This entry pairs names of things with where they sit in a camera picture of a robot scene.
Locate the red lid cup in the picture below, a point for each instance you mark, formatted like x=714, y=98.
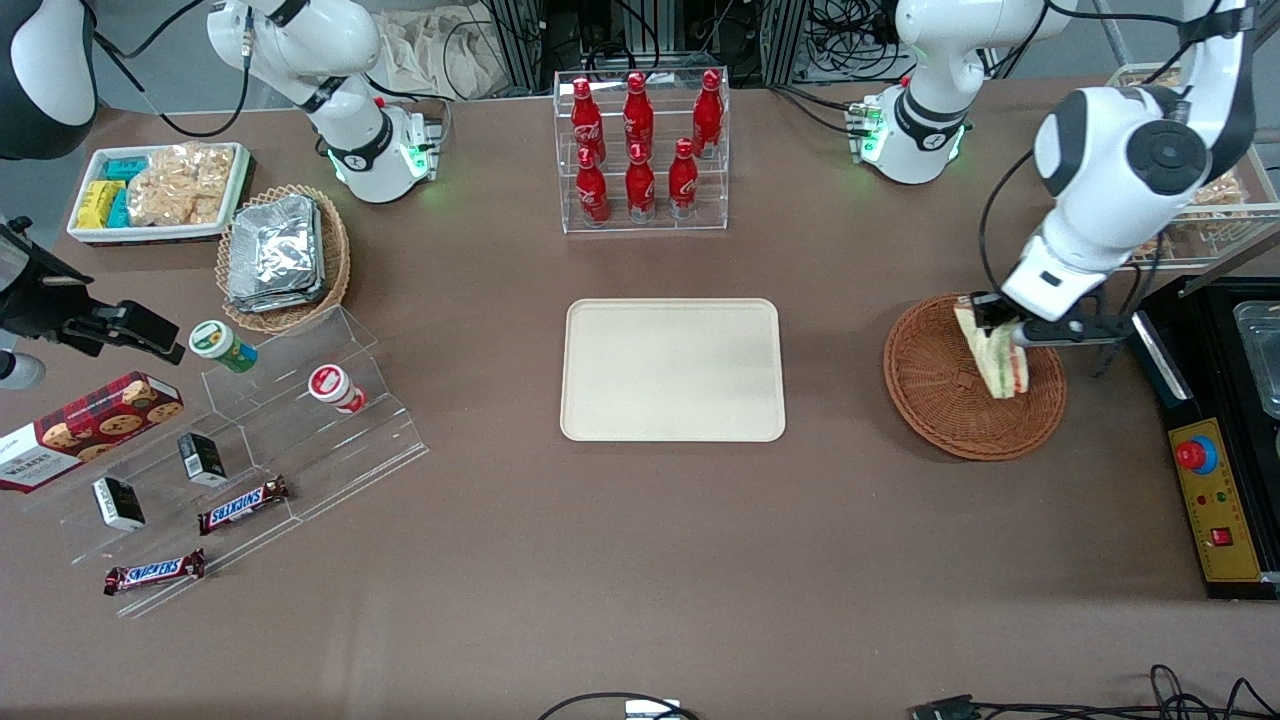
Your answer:
x=335, y=388

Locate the black machine with yellow panel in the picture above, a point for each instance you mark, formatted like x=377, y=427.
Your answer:
x=1225, y=400

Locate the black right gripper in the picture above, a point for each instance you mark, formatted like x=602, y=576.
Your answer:
x=38, y=302

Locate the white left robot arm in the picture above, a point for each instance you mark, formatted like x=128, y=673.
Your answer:
x=1100, y=160

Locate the triangle sandwich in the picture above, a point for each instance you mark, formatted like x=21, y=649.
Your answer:
x=995, y=360

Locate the metal tray in machine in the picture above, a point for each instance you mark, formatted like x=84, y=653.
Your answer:
x=1262, y=350

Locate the brown snickers bar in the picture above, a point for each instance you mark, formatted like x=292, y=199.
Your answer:
x=243, y=505
x=155, y=572

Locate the silver machine sealing bar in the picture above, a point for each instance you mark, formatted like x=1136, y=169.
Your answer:
x=1160, y=355

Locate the clear bag of rice crackers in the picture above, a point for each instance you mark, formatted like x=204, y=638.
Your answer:
x=180, y=185

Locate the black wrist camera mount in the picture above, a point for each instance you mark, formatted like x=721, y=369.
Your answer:
x=1085, y=330

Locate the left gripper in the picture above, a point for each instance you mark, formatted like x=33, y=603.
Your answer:
x=988, y=311

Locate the white rectangular snack tray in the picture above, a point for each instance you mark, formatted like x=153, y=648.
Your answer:
x=85, y=235

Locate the yellow snack packet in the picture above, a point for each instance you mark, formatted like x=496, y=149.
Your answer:
x=98, y=203

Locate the clear acrylic bottle rack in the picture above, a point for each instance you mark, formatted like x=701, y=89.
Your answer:
x=650, y=228

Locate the beige plastic tray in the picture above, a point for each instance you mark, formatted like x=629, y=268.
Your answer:
x=672, y=370

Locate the teal snack packet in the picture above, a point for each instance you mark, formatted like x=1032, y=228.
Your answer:
x=125, y=168
x=120, y=210

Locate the round brown wicker basket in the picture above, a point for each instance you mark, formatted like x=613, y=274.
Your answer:
x=940, y=400

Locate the oval tan wicker basket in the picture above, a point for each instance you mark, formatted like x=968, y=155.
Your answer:
x=335, y=260

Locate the silver foil packs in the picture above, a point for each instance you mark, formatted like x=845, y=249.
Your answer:
x=275, y=255

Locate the green lid cup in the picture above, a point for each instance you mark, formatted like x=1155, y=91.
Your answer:
x=220, y=345

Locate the small black box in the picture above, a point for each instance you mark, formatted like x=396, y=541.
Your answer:
x=203, y=458
x=118, y=503

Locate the red tartan cookie box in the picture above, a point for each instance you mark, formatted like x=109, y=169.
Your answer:
x=90, y=425

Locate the red cola bottle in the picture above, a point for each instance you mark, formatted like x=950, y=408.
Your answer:
x=683, y=180
x=585, y=120
x=592, y=190
x=640, y=185
x=638, y=115
x=708, y=110

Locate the red emergency stop button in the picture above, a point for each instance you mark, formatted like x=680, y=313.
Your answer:
x=1193, y=455

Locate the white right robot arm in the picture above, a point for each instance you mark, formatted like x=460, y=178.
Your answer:
x=340, y=60

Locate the clear acrylic tiered stand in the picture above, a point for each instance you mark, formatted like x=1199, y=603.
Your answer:
x=300, y=450

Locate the beige cloth bag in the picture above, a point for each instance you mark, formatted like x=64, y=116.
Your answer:
x=440, y=50

